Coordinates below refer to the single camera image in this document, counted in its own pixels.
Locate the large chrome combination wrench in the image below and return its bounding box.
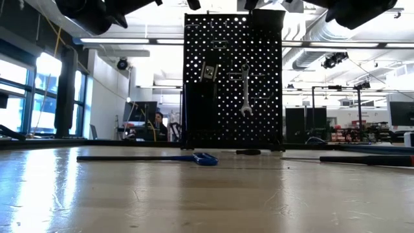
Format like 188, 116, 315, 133
239, 63, 254, 117

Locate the wide black pegboard bin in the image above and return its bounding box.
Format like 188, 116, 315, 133
250, 8, 287, 33

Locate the ceiling light strip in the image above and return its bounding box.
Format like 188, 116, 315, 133
309, 41, 380, 48
80, 38, 150, 45

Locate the black ceiling spotlight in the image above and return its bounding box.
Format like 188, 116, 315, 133
321, 51, 350, 70

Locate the black computer monitor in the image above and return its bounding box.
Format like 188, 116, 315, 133
389, 100, 414, 128
122, 101, 158, 131

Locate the person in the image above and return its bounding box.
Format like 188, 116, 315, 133
154, 111, 169, 142

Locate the black cabinet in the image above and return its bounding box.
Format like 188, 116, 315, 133
285, 106, 328, 144

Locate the black metal pegboard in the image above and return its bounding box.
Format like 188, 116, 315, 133
182, 12, 286, 152

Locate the black metal stand rig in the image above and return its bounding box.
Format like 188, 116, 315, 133
311, 80, 372, 142

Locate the black building column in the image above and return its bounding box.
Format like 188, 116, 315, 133
54, 45, 79, 139

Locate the black and red screwdriver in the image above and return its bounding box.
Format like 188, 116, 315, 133
281, 154, 414, 168

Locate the silver ceiling duct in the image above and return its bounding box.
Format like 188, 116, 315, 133
283, 12, 356, 71

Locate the yellow hanging cable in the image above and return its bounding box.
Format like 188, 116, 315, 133
32, 12, 67, 139

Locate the blue T-handle hex key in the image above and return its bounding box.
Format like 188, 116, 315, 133
76, 152, 219, 167

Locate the black aluminium table frame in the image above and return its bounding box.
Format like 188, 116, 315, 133
0, 124, 414, 151

